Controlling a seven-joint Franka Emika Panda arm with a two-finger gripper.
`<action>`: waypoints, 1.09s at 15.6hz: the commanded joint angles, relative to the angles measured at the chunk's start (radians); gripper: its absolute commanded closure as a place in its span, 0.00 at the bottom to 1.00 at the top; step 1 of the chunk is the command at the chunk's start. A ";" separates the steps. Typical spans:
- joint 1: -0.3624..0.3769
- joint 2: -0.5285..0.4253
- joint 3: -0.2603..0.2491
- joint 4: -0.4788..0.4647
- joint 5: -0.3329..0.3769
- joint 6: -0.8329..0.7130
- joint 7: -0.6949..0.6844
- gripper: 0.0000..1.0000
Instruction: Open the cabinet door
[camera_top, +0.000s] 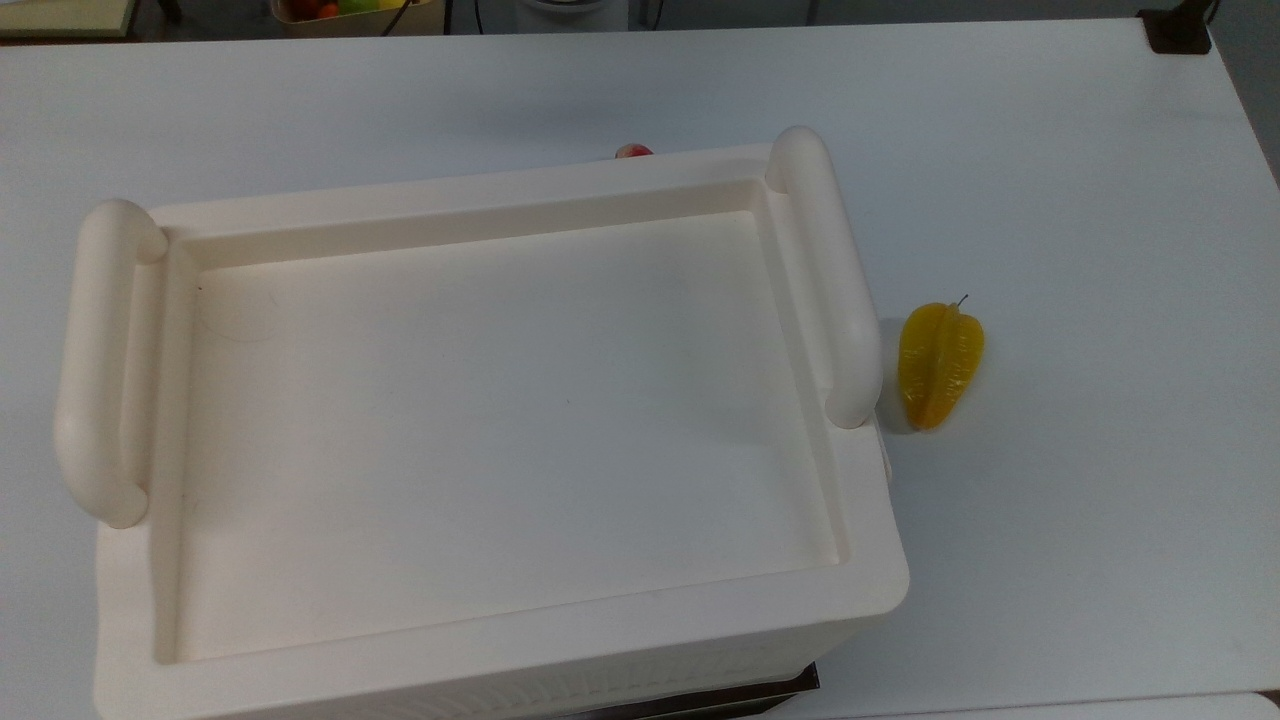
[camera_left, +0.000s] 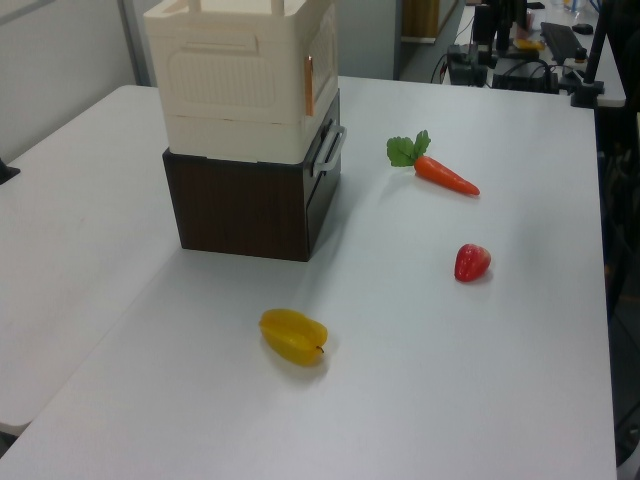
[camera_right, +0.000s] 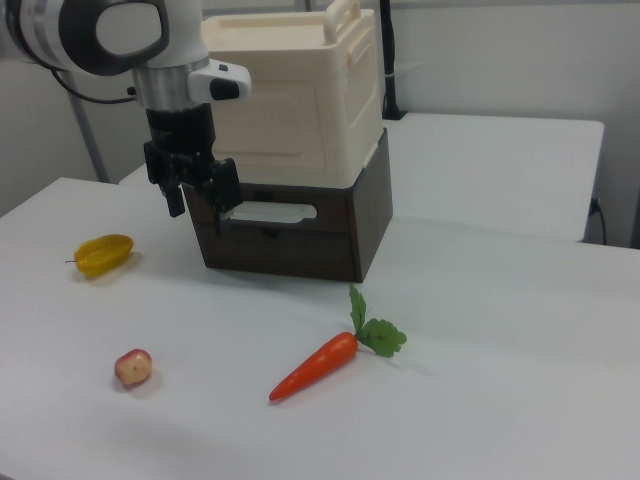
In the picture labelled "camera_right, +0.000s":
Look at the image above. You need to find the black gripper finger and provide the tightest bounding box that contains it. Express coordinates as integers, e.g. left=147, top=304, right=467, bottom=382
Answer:
left=202, top=157, right=241, bottom=237
left=143, top=142, right=185, bottom=219

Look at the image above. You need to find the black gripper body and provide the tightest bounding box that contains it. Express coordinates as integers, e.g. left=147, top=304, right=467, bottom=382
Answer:
left=146, top=102, right=218, bottom=195

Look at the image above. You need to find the cream cabinet door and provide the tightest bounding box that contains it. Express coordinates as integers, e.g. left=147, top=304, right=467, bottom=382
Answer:
left=212, top=74, right=334, bottom=176

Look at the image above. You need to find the cream plastic cabinet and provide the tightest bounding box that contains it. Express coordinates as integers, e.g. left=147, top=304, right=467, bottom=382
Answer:
left=199, top=0, right=387, bottom=189

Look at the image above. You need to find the yellow toy starfruit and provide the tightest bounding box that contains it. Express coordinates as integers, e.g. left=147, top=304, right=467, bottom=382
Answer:
left=64, top=233, right=136, bottom=279

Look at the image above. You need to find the dark brown drawer box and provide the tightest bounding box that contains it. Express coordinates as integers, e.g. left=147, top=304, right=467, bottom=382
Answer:
left=182, top=127, right=394, bottom=284

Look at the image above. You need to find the orange toy carrot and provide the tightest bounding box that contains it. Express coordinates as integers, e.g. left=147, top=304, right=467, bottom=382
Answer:
left=268, top=283, right=409, bottom=403

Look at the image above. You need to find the red toy fruit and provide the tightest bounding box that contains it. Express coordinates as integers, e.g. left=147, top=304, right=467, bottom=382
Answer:
left=114, top=348, right=153, bottom=390

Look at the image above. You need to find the black clamped stand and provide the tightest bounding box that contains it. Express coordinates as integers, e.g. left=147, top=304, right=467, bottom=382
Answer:
left=377, top=0, right=406, bottom=122

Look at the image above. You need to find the white drawer handle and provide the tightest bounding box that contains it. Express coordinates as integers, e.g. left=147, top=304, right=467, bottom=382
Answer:
left=222, top=201, right=320, bottom=225

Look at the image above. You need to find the grey metal post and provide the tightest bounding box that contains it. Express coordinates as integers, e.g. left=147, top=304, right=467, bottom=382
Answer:
left=66, top=92, right=112, bottom=184

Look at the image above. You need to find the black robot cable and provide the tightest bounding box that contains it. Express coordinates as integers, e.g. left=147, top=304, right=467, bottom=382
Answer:
left=49, top=67, right=139, bottom=107

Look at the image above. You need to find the black hanging cable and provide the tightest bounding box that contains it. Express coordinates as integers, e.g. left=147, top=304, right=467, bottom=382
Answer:
left=588, top=196, right=609, bottom=247

